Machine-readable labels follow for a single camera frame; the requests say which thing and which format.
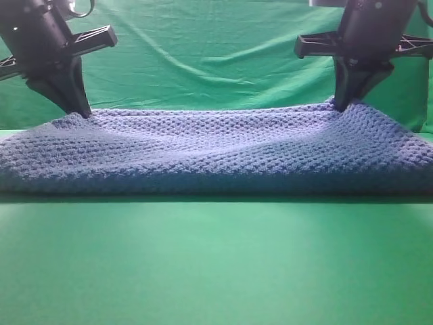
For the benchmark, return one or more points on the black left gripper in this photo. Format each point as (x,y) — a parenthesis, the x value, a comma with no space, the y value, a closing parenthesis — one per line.
(37,35)

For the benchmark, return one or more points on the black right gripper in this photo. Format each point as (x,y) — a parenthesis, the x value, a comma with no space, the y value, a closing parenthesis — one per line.
(370,34)

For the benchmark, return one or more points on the blue waffle-weave towel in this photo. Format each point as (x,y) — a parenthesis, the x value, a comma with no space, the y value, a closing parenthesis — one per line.
(310,149)

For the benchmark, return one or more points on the green backdrop cloth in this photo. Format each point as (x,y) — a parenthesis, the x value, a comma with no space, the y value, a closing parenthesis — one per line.
(207,55)

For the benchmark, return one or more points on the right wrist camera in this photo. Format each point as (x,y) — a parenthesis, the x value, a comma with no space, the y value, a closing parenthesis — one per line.
(328,3)

